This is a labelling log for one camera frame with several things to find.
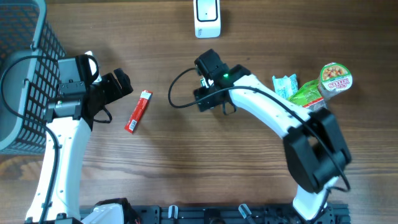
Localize red snack packet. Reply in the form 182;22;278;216
124;90;153;134

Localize pale green wipes packet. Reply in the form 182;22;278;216
272;73;299;100

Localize green snack bag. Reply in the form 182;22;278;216
288;79;327;111

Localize instant noodle cup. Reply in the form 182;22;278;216
318;62;353;100

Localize dark green small box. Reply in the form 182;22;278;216
200;78;213;88

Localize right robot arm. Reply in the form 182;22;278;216
193;49;352;221

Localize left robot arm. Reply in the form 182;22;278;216
25;52;133;223

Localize white barcode scanner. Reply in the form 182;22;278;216
193;0;221;39

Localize grey plastic mesh basket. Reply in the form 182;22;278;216
1;1;66;154

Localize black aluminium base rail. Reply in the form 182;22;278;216
79;203;351;224

